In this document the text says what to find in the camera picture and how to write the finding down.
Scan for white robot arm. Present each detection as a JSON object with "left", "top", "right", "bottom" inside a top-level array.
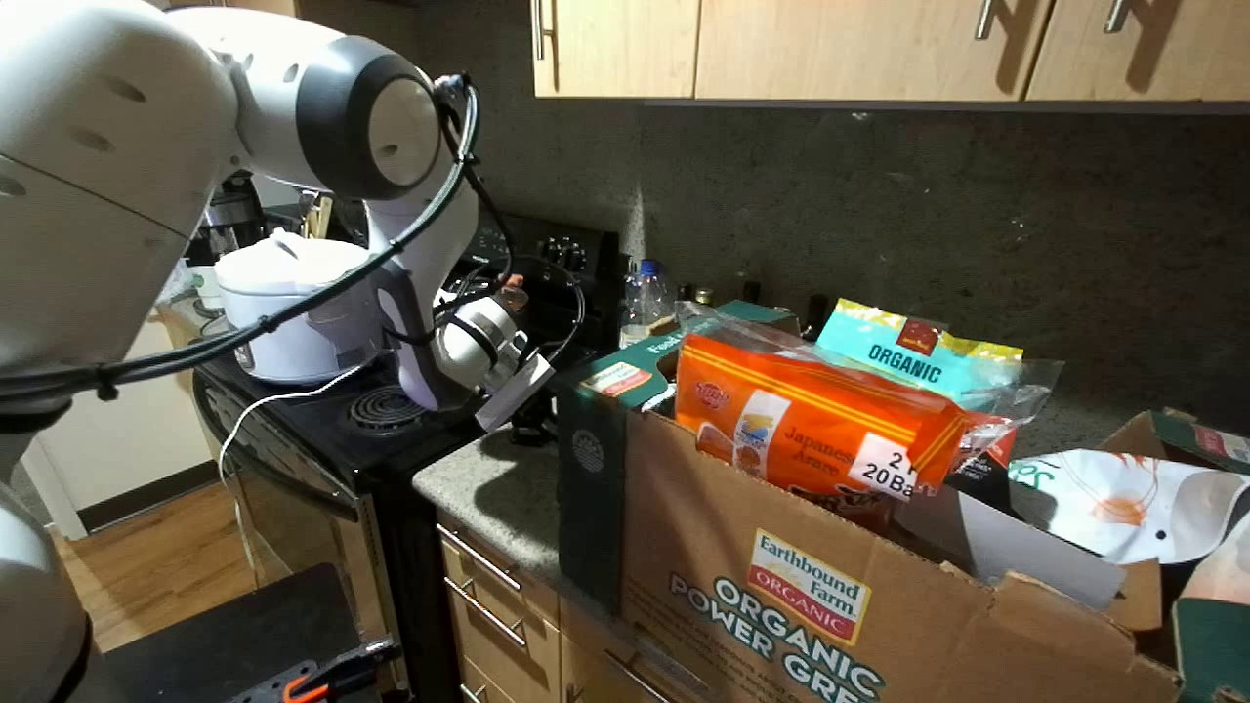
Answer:
[{"left": 0, "top": 0, "right": 484, "bottom": 459}]

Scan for green carton box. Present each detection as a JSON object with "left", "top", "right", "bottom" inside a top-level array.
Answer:
[{"left": 557, "top": 301, "right": 793, "bottom": 615}]

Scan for orange bread packet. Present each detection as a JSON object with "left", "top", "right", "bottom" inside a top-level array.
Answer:
[{"left": 674, "top": 330, "right": 1013, "bottom": 501}]

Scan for large cardboard produce box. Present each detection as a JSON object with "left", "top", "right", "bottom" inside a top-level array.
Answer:
[{"left": 552, "top": 376, "right": 1250, "bottom": 703}]

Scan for clear water bottle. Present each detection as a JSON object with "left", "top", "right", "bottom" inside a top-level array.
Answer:
[{"left": 622, "top": 257, "right": 672, "bottom": 344}]

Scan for wooden counter drawers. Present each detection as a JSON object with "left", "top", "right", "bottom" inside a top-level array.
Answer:
[{"left": 437, "top": 519, "right": 707, "bottom": 703}]

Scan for black stove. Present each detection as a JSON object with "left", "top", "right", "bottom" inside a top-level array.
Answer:
[{"left": 194, "top": 214, "right": 625, "bottom": 703}]

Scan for white rice cooker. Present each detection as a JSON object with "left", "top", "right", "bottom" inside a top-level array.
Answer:
[{"left": 213, "top": 230, "right": 384, "bottom": 389}]

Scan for teal organic snack bag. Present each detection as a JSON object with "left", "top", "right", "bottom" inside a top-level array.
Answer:
[{"left": 816, "top": 297, "right": 1061, "bottom": 417}]

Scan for black case orange latch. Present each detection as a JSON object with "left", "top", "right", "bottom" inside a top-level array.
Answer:
[{"left": 105, "top": 568, "right": 397, "bottom": 703}]

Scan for white orange patterned bag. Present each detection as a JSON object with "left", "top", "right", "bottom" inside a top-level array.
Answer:
[{"left": 1007, "top": 450, "right": 1250, "bottom": 568}]

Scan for wooden upper cabinets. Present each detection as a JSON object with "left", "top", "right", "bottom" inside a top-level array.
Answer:
[{"left": 528, "top": 0, "right": 1250, "bottom": 107}]

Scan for white power cable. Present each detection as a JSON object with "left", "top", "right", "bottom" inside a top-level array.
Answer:
[{"left": 211, "top": 356, "right": 384, "bottom": 486}]

